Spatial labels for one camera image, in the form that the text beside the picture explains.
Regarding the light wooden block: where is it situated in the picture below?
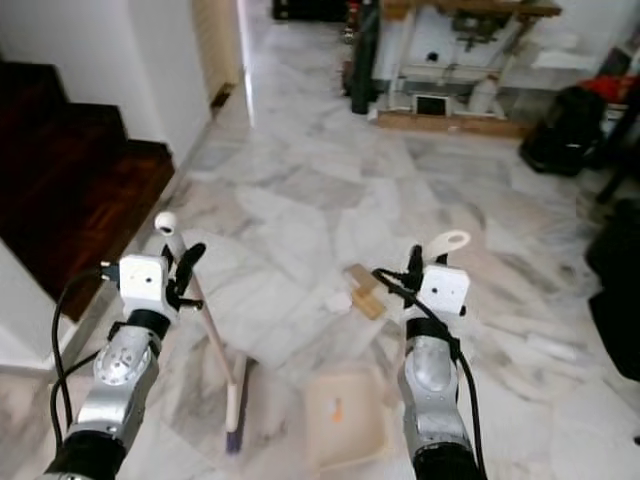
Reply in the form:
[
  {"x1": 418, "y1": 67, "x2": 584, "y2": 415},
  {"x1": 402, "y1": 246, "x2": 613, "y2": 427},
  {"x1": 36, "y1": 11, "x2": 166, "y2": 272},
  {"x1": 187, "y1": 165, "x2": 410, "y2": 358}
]
[{"x1": 343, "y1": 263, "x2": 389, "y2": 321}]

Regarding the black furniture leg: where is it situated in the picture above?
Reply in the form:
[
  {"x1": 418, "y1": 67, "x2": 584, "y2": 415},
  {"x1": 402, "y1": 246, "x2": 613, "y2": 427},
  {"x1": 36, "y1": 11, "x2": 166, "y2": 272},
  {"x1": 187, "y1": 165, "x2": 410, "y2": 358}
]
[{"x1": 595, "y1": 105, "x2": 640, "y2": 206}]

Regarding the large black object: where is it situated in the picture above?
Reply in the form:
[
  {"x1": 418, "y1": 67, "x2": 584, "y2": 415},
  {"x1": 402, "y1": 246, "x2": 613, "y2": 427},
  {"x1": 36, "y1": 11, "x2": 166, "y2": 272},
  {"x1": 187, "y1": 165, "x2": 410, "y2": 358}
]
[{"x1": 585, "y1": 198, "x2": 640, "y2": 381}]

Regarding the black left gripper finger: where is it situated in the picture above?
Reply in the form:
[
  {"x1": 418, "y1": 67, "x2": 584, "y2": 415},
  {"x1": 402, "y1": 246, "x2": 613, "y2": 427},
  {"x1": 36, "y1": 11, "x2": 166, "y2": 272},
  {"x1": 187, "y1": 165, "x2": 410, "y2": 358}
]
[{"x1": 175, "y1": 242, "x2": 207, "y2": 283}]

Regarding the black bag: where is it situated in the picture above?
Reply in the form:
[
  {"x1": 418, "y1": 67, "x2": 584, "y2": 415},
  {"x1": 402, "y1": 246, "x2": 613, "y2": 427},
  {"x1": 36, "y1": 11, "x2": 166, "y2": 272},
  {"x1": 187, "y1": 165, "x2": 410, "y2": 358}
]
[{"x1": 520, "y1": 85, "x2": 609, "y2": 179}]

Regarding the broom with pale stick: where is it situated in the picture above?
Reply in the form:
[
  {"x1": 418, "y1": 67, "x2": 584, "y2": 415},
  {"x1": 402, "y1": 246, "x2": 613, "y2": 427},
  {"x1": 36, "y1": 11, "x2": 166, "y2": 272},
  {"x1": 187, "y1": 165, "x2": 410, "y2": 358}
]
[{"x1": 155, "y1": 211, "x2": 251, "y2": 456}]

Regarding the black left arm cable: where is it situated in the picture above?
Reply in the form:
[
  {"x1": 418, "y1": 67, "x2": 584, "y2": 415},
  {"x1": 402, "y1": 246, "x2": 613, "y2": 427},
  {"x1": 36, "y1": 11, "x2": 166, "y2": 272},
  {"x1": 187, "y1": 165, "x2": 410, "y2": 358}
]
[{"x1": 50, "y1": 263, "x2": 126, "y2": 471}]

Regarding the wooden stand with white machine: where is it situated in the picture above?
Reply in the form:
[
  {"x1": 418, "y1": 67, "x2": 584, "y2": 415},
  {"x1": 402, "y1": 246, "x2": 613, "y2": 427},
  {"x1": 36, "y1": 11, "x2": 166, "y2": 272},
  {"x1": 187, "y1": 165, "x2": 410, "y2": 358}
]
[{"x1": 370, "y1": 0, "x2": 564, "y2": 139}]

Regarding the dark wooden staircase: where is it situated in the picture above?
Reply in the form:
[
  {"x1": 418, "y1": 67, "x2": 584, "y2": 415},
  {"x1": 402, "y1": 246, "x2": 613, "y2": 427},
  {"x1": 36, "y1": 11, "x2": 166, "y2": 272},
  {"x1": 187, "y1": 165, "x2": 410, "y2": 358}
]
[{"x1": 0, "y1": 60, "x2": 176, "y2": 323}]

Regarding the dark low cabinet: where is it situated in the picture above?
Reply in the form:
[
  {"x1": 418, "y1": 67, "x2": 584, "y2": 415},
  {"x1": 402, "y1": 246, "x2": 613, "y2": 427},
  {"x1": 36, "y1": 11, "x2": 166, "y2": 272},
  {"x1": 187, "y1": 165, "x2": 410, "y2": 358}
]
[{"x1": 272, "y1": 0, "x2": 346, "y2": 23}]

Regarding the red cloth item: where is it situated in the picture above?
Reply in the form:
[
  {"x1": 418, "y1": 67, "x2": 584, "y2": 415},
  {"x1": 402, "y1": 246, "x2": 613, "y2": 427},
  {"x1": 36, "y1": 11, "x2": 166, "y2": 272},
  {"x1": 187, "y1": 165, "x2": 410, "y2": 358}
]
[{"x1": 582, "y1": 75, "x2": 640, "y2": 104}]

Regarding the white paper scrap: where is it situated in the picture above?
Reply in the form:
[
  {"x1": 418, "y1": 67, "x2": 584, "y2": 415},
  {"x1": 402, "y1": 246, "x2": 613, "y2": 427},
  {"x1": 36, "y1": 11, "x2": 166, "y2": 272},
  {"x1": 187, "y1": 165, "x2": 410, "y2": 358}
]
[{"x1": 323, "y1": 290, "x2": 351, "y2": 313}]

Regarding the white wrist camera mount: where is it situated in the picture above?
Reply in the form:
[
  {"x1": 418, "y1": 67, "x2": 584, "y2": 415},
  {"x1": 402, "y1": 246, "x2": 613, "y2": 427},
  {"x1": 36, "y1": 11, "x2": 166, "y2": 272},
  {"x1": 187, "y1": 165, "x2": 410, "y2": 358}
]
[
  {"x1": 418, "y1": 264, "x2": 471, "y2": 319},
  {"x1": 118, "y1": 255, "x2": 171, "y2": 319}
]

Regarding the black upright roll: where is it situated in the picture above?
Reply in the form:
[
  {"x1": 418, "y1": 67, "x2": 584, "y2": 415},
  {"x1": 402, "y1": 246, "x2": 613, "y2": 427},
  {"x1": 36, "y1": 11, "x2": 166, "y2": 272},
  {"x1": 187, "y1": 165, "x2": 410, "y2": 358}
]
[{"x1": 348, "y1": 0, "x2": 383, "y2": 116}]

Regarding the beige louvre door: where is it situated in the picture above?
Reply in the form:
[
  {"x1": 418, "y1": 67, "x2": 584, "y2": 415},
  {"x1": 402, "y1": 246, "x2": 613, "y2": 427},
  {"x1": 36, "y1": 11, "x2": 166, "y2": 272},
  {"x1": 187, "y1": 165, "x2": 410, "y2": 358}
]
[{"x1": 192, "y1": 0, "x2": 243, "y2": 111}]

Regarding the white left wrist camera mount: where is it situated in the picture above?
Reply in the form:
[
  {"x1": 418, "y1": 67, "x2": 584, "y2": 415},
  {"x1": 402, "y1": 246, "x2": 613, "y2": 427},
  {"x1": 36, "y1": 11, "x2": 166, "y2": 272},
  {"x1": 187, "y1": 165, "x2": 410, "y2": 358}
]
[{"x1": 118, "y1": 255, "x2": 171, "y2": 319}]

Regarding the cream long-handled dustpan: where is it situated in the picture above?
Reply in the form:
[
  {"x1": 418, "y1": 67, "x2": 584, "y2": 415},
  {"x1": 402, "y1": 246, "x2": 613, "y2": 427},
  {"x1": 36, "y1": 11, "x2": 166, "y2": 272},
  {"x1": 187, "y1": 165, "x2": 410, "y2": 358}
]
[{"x1": 305, "y1": 230, "x2": 473, "y2": 473}]

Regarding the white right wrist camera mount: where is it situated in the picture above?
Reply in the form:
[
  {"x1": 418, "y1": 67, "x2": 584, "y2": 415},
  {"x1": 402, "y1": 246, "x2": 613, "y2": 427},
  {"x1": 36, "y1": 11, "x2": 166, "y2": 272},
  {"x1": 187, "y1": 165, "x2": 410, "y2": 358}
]
[{"x1": 418, "y1": 264, "x2": 471, "y2": 319}]

